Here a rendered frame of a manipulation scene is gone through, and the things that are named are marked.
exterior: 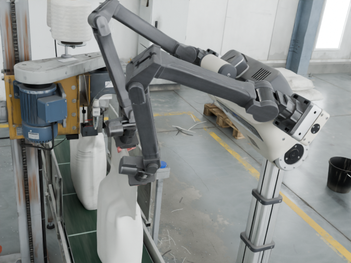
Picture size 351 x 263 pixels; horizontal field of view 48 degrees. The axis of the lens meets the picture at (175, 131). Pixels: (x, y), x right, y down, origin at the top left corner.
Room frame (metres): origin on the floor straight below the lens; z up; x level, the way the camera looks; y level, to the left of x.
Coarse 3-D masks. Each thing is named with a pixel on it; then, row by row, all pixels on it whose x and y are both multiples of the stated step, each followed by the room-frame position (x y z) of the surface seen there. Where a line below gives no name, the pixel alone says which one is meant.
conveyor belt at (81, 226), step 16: (64, 144) 2.90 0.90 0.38; (64, 160) 2.64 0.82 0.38; (64, 176) 2.41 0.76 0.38; (64, 192) 2.21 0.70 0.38; (64, 208) 2.04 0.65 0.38; (80, 208) 2.05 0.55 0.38; (64, 224) 1.99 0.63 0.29; (80, 224) 1.90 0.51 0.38; (96, 224) 1.91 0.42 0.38; (80, 240) 1.76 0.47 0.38; (96, 240) 1.77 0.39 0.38; (80, 256) 1.63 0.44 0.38; (96, 256) 1.64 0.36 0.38; (144, 256) 1.68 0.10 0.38
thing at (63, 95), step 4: (60, 84) 1.69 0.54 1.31; (56, 88) 1.69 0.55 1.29; (60, 88) 1.63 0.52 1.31; (56, 92) 1.63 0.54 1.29; (60, 92) 1.62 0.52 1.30; (64, 92) 1.58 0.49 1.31; (60, 96) 1.59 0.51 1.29; (64, 96) 1.57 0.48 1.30; (60, 120) 1.57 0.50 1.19; (64, 120) 1.57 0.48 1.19; (64, 124) 1.57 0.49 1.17
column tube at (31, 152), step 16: (0, 0) 1.71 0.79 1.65; (0, 16) 1.71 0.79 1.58; (16, 16) 1.74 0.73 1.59; (16, 48) 1.73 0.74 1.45; (16, 144) 1.72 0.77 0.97; (32, 144) 1.75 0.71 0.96; (16, 160) 1.72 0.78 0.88; (32, 160) 1.75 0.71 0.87; (16, 176) 1.71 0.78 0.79; (32, 176) 1.75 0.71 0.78; (16, 192) 1.71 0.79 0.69; (32, 192) 1.74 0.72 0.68; (32, 208) 1.74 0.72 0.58; (32, 224) 1.74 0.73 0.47; (32, 240) 1.74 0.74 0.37
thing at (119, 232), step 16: (112, 144) 1.78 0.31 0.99; (112, 160) 1.78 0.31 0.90; (112, 176) 1.69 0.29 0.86; (112, 192) 1.57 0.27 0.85; (128, 192) 1.43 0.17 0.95; (112, 208) 1.47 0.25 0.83; (128, 208) 1.41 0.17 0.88; (112, 224) 1.44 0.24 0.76; (128, 224) 1.43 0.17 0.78; (112, 240) 1.43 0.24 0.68; (128, 240) 1.42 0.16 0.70; (112, 256) 1.42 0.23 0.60; (128, 256) 1.41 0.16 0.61
